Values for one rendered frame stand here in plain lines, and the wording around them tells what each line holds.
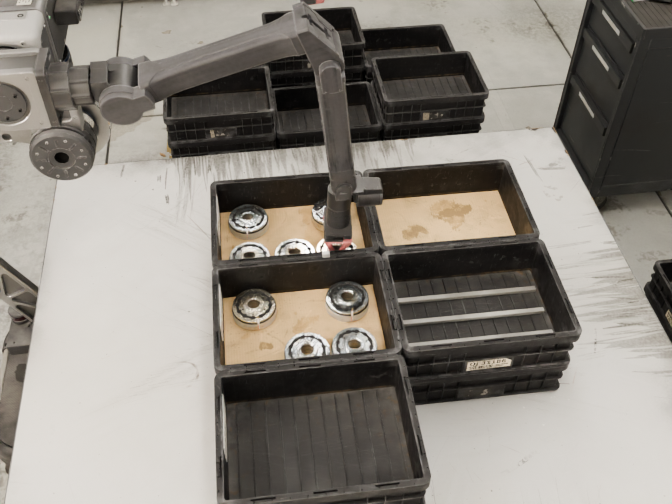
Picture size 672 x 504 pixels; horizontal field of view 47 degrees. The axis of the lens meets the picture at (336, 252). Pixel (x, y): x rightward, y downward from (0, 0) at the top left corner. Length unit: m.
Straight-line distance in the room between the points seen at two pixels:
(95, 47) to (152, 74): 3.03
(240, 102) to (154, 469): 1.67
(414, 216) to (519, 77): 2.20
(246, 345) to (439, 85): 1.69
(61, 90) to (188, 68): 0.23
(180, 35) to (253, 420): 3.10
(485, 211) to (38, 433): 1.24
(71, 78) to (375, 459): 0.94
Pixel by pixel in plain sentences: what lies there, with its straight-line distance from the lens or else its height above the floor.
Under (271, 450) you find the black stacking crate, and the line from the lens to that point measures 1.64.
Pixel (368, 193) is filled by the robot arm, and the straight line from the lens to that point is 1.78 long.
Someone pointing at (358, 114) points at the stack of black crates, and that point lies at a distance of 3.17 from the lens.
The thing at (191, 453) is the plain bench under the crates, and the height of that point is 0.70.
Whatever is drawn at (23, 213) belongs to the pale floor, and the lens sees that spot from 3.51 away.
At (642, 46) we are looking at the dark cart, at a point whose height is 0.83.
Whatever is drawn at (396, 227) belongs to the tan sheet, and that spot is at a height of 0.83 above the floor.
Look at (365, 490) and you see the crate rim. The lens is 1.48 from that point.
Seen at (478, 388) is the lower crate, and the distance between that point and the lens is 1.84.
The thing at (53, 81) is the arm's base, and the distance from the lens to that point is 1.47.
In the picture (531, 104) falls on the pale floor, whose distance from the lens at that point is 4.00.
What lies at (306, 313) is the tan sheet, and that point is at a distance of 1.84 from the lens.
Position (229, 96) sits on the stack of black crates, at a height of 0.49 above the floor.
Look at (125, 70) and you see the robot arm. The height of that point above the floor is 1.47.
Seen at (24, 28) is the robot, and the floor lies 1.53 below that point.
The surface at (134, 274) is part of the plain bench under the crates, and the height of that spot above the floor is 0.70.
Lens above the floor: 2.26
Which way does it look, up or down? 47 degrees down
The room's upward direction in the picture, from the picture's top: 1 degrees clockwise
